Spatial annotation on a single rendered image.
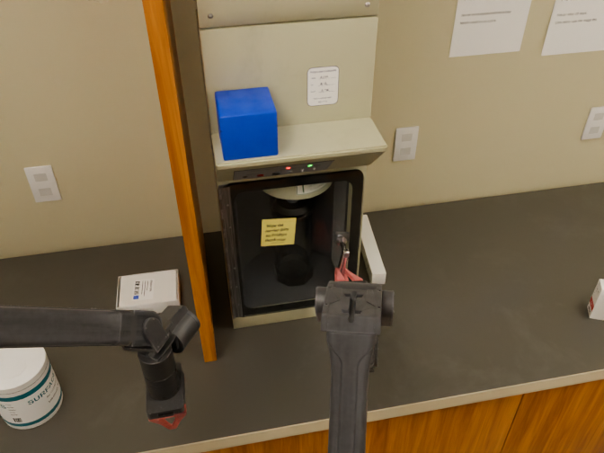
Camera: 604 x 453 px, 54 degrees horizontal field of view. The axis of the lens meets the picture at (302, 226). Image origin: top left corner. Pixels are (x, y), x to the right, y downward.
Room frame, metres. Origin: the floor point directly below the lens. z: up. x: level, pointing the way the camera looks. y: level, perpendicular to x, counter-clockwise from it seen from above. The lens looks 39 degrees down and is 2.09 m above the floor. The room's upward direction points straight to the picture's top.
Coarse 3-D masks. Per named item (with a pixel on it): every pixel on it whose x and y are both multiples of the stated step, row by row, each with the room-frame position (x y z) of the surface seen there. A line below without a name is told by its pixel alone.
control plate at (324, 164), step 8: (264, 168) 0.92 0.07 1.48; (272, 168) 0.93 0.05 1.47; (280, 168) 0.94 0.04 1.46; (296, 168) 0.96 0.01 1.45; (304, 168) 0.97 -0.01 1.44; (312, 168) 0.98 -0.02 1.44; (320, 168) 0.99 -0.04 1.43; (240, 176) 0.95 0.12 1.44; (248, 176) 0.96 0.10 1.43; (256, 176) 0.97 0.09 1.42; (264, 176) 0.98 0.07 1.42
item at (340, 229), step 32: (256, 192) 1.00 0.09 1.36; (288, 192) 1.01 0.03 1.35; (320, 192) 1.02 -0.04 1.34; (352, 192) 1.03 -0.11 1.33; (256, 224) 0.99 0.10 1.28; (320, 224) 1.02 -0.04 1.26; (352, 224) 1.04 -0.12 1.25; (256, 256) 0.99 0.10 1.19; (288, 256) 1.01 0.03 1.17; (320, 256) 1.02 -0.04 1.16; (352, 256) 1.04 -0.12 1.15; (256, 288) 0.99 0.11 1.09; (288, 288) 1.01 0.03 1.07
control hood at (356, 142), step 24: (336, 120) 1.04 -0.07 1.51; (360, 120) 1.04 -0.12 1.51; (216, 144) 0.95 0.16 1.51; (288, 144) 0.95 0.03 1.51; (312, 144) 0.95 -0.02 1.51; (336, 144) 0.95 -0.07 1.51; (360, 144) 0.95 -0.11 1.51; (384, 144) 0.95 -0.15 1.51; (216, 168) 0.88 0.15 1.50; (240, 168) 0.90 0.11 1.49; (336, 168) 1.01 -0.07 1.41
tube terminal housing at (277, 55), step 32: (224, 32) 1.00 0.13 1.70; (256, 32) 1.01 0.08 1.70; (288, 32) 1.02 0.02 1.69; (320, 32) 1.03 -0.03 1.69; (352, 32) 1.04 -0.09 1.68; (224, 64) 1.00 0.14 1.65; (256, 64) 1.01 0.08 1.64; (288, 64) 1.02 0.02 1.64; (320, 64) 1.03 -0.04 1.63; (352, 64) 1.04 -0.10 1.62; (288, 96) 1.02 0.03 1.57; (352, 96) 1.05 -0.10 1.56; (256, 320) 1.00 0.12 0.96; (288, 320) 1.02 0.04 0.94
